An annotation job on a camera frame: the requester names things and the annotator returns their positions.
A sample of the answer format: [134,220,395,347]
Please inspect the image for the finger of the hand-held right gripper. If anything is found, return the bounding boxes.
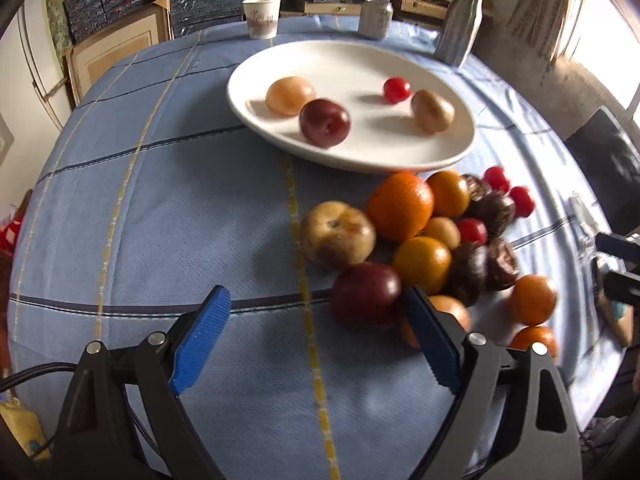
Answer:
[595,231,640,261]
[602,269,640,307]

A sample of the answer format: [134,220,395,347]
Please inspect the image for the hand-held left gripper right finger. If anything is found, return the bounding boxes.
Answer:
[402,285,585,480]

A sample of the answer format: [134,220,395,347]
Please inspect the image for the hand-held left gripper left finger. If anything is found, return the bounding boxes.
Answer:
[50,285,232,480]

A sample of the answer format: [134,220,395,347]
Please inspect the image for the yellow orange citrus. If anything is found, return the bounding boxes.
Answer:
[400,294,472,350]

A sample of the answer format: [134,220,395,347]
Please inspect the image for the dark purple passion fruit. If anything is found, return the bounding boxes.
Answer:
[460,173,493,206]
[485,238,521,291]
[472,191,517,238]
[444,242,490,307]

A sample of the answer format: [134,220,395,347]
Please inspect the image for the dark red plum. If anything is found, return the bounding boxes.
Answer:
[331,262,403,330]
[299,99,352,149]

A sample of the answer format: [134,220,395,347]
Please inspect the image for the cherry tomato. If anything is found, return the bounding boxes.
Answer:
[508,186,536,218]
[457,218,488,246]
[383,77,412,105]
[483,166,511,194]

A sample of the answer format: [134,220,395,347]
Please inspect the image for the small tan fruit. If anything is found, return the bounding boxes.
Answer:
[422,216,462,251]

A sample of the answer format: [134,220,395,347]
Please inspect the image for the large orange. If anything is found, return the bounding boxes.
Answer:
[367,172,435,243]

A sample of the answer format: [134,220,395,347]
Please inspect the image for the large tan fruit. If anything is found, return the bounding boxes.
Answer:
[300,201,377,271]

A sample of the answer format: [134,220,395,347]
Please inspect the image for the white oval plate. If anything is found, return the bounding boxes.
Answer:
[226,40,476,175]

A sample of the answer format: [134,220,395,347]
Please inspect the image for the white tissue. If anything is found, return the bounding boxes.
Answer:
[569,192,608,256]

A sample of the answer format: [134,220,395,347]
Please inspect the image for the black stool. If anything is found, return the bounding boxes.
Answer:
[565,106,640,238]

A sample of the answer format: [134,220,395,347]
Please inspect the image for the yellow object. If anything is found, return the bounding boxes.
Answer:
[0,400,51,461]

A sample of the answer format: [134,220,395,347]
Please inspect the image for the red patterned cloth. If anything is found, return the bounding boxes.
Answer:
[0,187,33,256]

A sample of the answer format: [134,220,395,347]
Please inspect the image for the window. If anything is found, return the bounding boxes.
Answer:
[550,0,640,126]

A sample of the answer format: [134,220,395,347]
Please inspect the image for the tan speckled fruit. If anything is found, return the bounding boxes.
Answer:
[411,89,456,134]

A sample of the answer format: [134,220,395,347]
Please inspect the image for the peach coloured round fruit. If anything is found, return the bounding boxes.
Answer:
[265,76,317,117]

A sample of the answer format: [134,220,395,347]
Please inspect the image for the silver ribbed bottle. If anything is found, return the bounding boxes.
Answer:
[436,0,487,67]

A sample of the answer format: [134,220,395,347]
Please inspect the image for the white paper cup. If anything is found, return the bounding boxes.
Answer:
[242,0,282,40]

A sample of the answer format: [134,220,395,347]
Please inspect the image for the silver drink can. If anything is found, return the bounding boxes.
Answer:
[358,0,395,40]

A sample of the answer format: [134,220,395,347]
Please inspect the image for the green marbled board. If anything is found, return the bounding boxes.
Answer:
[45,0,76,61]

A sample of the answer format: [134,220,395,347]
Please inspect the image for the black cable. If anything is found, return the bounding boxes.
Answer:
[0,362,76,393]

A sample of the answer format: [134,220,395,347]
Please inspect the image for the wooden frame board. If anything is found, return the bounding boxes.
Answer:
[65,0,173,106]

